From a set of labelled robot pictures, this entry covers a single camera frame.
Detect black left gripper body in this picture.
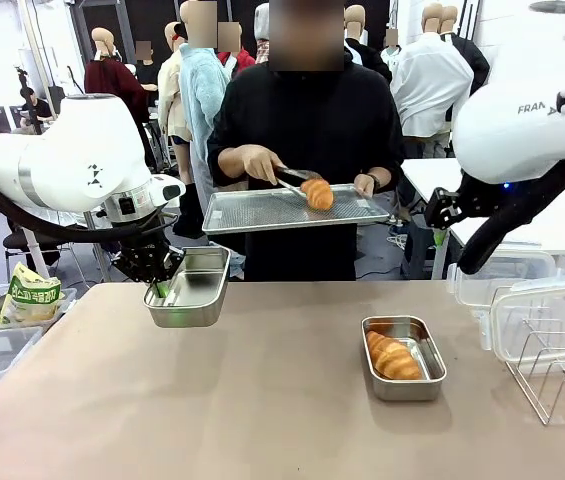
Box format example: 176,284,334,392
110,238,186,284

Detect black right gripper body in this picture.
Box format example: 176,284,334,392
424,187,488,232

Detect rectangular stainless steel container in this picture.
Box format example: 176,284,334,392
142,245,232,329
360,314,448,402

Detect perforated metal baking tray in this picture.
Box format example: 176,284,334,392
201,183,392,236

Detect golden croissant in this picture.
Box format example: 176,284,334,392
299,178,335,211
365,329,423,381

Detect clear plastic snap lid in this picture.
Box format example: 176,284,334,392
481,283,565,364

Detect metal serving tongs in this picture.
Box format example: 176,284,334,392
274,166,326,199

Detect person's left forearm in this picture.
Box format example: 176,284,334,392
370,167,394,191

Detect person's right forearm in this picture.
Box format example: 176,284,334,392
218,144,253,180

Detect clear plastic containers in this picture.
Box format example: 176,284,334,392
446,248,563,311

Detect person's left hand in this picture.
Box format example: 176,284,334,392
353,172,379,199

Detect person's right hand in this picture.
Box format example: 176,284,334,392
242,144,287,186

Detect dark stool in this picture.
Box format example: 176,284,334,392
401,219,439,279

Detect silver light stand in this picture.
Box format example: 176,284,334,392
91,222,113,282

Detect white side table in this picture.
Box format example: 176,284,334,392
399,158,565,281

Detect yellow green snack bag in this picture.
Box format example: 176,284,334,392
0,261,66,324

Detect mannequin in white shirt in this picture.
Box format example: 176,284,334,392
390,2,476,147

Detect black office chair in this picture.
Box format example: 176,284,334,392
3,219,63,269

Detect mannequin in black jacket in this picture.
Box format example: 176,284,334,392
439,5,491,96

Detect mannequin in cream coat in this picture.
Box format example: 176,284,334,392
156,22,196,186

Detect person's black sweater torso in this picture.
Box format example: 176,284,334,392
206,54,406,282

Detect mannequin in black clothes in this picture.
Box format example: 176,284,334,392
344,4,393,86

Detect mannequin in light blue shirt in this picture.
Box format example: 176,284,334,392
177,0,233,201

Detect standing person in black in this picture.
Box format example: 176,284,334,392
134,40,159,94

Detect seated person in black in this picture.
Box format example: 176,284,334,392
19,87,54,135

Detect mannequin in maroon sweater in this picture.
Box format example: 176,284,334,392
84,27,158,169

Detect mannequin in red top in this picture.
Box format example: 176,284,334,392
216,22,257,79

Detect black right arm cable sleeve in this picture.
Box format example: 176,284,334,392
458,157,565,277

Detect black arm cable sleeve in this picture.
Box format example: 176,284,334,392
458,157,565,277
0,164,169,242

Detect black left arm cable sleeve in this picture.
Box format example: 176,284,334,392
0,164,169,242

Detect metal wire lid rack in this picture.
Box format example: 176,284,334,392
504,332,565,426

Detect black camera tripod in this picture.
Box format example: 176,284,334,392
15,67,44,136

